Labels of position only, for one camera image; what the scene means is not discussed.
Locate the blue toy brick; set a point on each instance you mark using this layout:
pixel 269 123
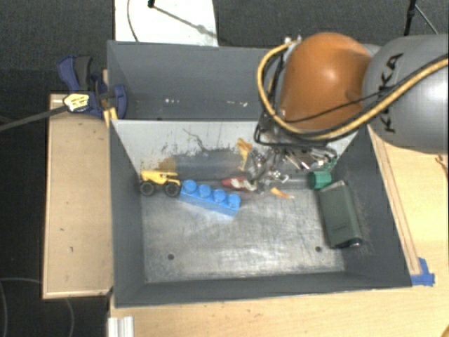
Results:
pixel 210 197

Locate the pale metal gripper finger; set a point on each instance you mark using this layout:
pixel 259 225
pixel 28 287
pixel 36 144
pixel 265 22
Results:
pixel 259 161
pixel 279 177

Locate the pale wood board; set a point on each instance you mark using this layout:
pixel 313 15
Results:
pixel 77 195

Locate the dark green flat block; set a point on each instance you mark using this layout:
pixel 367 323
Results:
pixel 340 216

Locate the grey metal bin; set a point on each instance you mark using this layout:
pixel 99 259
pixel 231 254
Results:
pixel 228 244

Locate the red and white toy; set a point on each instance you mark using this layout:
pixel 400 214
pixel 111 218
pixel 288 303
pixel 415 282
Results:
pixel 235 182

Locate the yellow toy truck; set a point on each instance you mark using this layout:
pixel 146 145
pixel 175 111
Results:
pixel 159 181

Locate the orange plastic piece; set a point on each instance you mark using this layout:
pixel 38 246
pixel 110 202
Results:
pixel 280 192
pixel 242 147

